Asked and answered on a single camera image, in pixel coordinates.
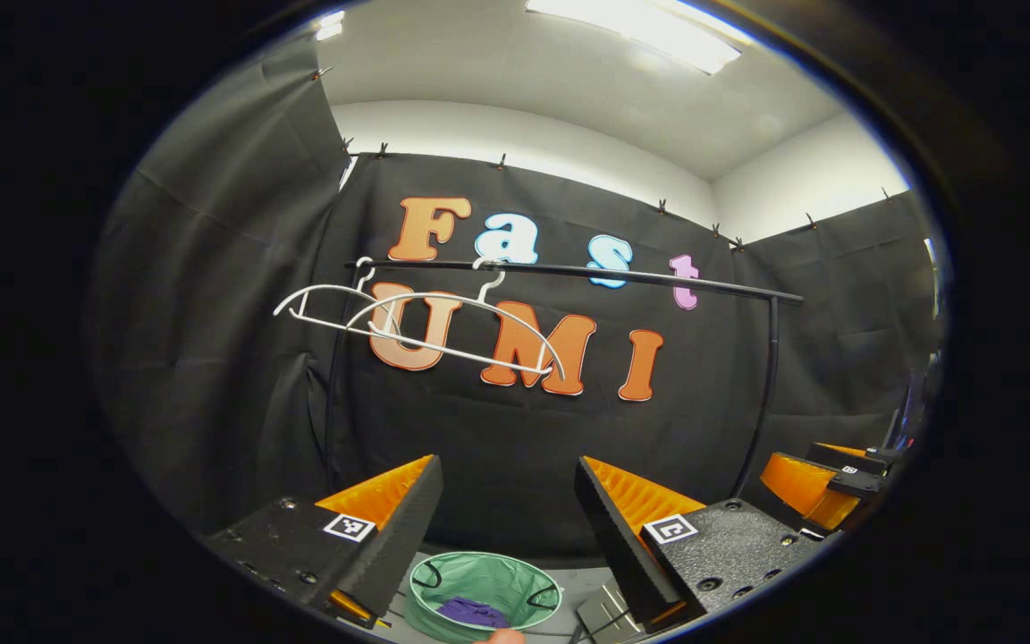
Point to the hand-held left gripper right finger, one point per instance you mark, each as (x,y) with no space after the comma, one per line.
(618,546)

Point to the black backdrop cloth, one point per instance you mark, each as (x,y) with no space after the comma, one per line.
(211,313)

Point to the white clothes hanger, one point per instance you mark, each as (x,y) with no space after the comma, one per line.
(318,288)
(452,350)

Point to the long ceiling light panel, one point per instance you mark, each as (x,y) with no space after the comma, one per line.
(649,27)

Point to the small ceiling light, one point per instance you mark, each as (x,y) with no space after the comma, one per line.
(329,25)

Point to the black clothes rack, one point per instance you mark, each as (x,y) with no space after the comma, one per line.
(658,280)

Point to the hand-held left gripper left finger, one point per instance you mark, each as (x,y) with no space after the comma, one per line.
(403,537)

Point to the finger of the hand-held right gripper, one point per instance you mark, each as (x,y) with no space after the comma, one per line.
(797,483)
(846,458)

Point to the green laundry hamper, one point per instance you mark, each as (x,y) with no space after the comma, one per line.
(497,577)

